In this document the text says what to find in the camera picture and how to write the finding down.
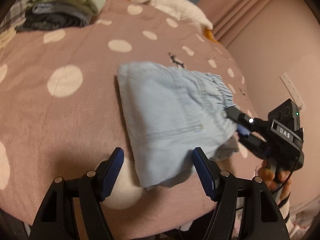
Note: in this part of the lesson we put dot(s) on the plaid blanket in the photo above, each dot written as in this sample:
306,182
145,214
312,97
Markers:
15,10

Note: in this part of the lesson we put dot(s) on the person's right forearm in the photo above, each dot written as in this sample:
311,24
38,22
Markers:
285,205

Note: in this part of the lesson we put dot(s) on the pink polka dot blanket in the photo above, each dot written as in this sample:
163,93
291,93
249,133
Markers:
62,105

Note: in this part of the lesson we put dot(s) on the white goose plush toy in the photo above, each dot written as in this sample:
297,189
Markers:
172,5

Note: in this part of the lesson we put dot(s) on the white wall outlet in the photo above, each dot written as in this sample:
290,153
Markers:
293,90

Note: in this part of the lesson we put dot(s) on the black folded garment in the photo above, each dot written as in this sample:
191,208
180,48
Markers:
50,17

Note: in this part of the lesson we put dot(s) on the pink curtain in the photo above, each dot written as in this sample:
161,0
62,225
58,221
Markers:
240,7

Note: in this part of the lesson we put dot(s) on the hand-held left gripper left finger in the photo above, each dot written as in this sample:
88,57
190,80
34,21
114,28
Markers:
112,175

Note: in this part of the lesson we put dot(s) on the dark denim folded garment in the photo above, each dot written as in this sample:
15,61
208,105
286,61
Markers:
45,25

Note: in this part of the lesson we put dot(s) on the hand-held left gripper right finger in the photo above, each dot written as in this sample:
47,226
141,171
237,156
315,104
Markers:
203,175

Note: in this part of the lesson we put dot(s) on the yellow cartoon print cloth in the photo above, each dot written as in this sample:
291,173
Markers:
5,37

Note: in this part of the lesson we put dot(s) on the light blue strawberry print pants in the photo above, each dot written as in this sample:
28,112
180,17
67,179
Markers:
172,125

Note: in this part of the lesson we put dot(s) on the person's right hand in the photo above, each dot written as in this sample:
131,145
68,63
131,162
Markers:
268,173

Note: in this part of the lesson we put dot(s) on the blue striped folded garment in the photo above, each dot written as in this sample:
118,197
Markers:
57,9

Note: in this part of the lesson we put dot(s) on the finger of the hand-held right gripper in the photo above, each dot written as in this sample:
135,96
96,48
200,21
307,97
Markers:
252,145
243,120

